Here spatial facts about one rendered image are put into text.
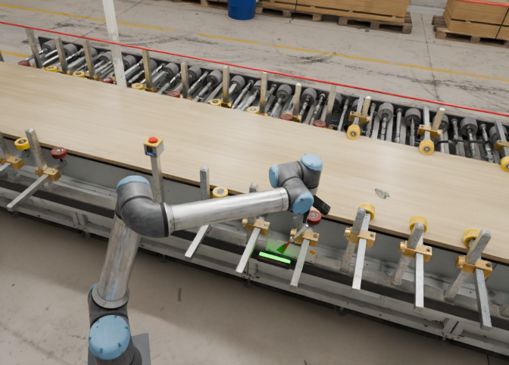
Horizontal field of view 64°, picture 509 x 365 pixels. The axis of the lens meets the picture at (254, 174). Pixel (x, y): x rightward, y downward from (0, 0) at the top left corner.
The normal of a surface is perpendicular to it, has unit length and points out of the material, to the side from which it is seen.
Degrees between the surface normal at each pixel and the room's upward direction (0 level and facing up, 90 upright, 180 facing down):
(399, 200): 0
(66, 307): 0
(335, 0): 90
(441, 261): 90
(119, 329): 5
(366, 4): 90
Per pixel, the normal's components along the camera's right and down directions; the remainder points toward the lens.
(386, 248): -0.30, 0.59
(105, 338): 0.08, -0.72
